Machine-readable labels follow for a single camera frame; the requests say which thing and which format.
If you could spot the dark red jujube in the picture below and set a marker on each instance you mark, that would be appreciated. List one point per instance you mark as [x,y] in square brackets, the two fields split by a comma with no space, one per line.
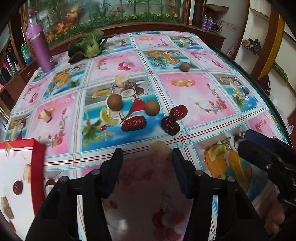
[178,112]
[135,123]
[18,187]
[170,126]

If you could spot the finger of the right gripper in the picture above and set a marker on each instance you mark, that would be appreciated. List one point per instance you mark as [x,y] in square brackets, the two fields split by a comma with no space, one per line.
[257,155]
[259,139]

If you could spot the person right hand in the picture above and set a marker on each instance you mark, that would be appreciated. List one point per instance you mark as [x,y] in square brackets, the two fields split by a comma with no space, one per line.
[274,218]

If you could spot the purple thermos bottle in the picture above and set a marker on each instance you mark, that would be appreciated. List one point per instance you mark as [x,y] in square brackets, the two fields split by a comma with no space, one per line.
[36,36]

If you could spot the wooden cabinet shelf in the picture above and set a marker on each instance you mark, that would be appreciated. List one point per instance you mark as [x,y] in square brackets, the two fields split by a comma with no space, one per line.
[18,63]

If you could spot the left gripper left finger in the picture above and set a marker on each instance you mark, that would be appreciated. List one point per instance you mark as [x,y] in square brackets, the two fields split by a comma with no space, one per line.
[109,171]

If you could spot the colourful fruit print tablecloth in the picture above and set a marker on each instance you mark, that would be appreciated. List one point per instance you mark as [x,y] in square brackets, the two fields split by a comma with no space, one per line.
[147,203]

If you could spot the purple bottles on shelf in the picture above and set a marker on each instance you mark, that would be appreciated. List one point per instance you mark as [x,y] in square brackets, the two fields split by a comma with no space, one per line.
[207,23]

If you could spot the red white tray box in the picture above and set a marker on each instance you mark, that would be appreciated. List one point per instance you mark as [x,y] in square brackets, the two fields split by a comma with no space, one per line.
[22,169]

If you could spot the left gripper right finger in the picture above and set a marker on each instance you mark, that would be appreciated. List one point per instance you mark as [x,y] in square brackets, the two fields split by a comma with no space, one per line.
[185,173]

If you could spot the far brown kiwi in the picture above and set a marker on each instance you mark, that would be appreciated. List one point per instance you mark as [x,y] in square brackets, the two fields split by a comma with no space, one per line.
[185,67]

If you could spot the beige yam chunk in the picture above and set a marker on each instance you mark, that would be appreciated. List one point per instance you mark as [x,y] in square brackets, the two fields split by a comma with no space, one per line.
[159,150]
[121,81]
[6,208]
[27,173]

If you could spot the green bok choy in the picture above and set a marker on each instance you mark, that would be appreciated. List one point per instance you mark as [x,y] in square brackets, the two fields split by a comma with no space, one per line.
[89,45]

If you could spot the small yam chunk left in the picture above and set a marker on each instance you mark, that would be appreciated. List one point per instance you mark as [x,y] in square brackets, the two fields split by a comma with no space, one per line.
[46,114]

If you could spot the brown round fruit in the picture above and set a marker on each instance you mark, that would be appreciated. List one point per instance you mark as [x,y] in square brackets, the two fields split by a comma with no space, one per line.
[114,102]
[152,107]

